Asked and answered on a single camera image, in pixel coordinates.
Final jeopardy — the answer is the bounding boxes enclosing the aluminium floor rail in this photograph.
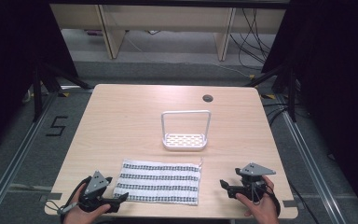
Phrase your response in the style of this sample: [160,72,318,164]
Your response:
[0,91,59,224]
[278,94,347,224]

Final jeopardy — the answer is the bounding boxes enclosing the light wooden shelf unit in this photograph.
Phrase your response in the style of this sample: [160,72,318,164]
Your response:
[48,3,287,62]

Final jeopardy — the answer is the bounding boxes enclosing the hand-held gripper cable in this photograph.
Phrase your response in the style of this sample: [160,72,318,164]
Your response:
[45,175,93,224]
[265,183,282,218]

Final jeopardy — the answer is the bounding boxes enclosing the left hand-held gripper cable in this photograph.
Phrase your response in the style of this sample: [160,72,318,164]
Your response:
[45,175,93,224]

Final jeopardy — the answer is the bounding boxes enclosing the person's right hand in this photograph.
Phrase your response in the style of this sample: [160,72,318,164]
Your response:
[235,175,282,224]

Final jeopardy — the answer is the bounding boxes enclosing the person's left hand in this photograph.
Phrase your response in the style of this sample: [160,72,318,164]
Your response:
[62,183,112,224]

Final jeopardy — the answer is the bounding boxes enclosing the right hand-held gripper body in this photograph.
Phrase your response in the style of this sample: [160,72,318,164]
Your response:
[227,161,277,203]

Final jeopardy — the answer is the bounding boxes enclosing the bundle of black cables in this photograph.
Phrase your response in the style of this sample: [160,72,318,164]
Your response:
[228,7,278,71]

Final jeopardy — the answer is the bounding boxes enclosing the white plastic rack with handle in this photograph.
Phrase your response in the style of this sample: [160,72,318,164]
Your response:
[160,109,213,152]

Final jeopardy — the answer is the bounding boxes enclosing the right hand-held gripper cable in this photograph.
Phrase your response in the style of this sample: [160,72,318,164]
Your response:
[265,183,282,218]

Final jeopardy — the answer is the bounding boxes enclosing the grey tape strip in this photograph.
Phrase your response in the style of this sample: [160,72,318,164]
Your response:
[281,199,298,209]
[39,192,63,203]

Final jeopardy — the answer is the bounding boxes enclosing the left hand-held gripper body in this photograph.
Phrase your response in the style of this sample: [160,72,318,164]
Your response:
[78,170,121,215]

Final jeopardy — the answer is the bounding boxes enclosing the dark curtain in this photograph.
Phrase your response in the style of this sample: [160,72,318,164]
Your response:
[260,0,358,223]
[0,0,79,158]

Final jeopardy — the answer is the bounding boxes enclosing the black metal stand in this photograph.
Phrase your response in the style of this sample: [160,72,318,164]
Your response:
[32,60,91,123]
[244,63,298,123]

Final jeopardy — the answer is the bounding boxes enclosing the white striped dishcloth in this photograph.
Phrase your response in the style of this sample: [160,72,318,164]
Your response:
[113,159,203,207]

